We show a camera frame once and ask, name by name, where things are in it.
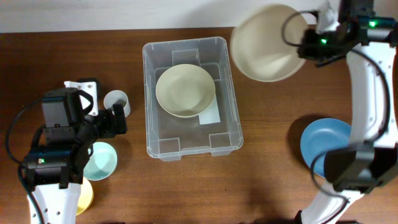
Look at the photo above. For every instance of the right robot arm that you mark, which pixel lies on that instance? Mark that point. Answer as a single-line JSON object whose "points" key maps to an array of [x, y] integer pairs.
{"points": [[368, 43]]}

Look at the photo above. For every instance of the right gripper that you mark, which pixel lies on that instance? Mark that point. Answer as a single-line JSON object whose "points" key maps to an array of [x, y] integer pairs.
{"points": [[306, 50]]}

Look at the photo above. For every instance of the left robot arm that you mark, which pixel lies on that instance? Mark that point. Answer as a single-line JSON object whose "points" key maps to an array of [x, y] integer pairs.
{"points": [[52, 172]]}

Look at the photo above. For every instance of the clear plastic storage bin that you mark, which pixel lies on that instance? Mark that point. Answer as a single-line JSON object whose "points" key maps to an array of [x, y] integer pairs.
{"points": [[169, 137]]}

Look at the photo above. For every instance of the white label in bin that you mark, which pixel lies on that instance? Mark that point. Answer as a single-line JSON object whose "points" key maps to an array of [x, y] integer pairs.
{"points": [[211, 114]]}

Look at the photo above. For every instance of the grey cup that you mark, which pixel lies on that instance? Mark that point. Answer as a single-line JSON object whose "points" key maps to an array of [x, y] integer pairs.
{"points": [[117, 97]]}

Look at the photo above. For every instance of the mint green bowl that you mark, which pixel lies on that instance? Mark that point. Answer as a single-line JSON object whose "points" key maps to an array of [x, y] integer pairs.
{"points": [[103, 162]]}

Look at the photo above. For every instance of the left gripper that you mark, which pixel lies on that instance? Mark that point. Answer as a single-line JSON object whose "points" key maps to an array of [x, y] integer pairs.
{"points": [[110, 130]]}

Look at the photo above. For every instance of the beige bowl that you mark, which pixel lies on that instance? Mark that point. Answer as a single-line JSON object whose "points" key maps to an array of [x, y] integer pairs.
{"points": [[257, 47], [185, 90]]}

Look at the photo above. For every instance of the blue bowl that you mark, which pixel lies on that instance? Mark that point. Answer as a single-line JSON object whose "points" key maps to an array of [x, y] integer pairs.
{"points": [[323, 135]]}

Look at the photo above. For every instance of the yellow bowl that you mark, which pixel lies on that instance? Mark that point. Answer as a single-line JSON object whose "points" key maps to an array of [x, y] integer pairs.
{"points": [[86, 196]]}

